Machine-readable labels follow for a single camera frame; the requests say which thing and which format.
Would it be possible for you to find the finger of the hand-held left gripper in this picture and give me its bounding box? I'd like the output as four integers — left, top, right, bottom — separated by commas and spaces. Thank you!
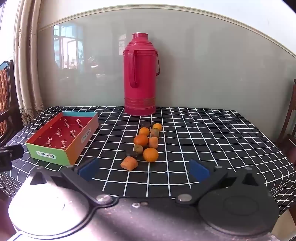
0, 144, 24, 172

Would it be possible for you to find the beige curtain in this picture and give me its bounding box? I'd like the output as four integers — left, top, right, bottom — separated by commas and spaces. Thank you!
13, 0, 45, 121

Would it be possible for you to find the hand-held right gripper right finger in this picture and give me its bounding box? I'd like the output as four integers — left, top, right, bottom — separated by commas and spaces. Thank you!
172, 159, 263, 205

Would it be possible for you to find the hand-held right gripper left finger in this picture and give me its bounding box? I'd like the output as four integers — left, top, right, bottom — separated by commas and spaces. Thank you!
30, 157, 119, 208

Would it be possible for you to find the black checkered tablecloth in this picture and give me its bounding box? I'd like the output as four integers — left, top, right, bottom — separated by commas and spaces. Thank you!
0, 106, 290, 217

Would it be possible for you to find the red thermos flask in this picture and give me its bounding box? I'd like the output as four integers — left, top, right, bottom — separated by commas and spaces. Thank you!
122, 32, 160, 116

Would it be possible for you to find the dark wooden chair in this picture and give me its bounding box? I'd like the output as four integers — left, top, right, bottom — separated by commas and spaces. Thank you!
275, 78, 296, 161

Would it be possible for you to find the wooden chair with patterned cushion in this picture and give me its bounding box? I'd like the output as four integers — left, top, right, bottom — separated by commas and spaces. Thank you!
0, 59, 24, 146

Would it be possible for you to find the colourful cardboard box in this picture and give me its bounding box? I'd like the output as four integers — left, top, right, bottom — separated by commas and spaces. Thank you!
25, 111, 99, 166

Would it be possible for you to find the large orange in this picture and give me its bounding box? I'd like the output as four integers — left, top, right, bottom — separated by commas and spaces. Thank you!
134, 134, 149, 147
143, 148, 159, 163

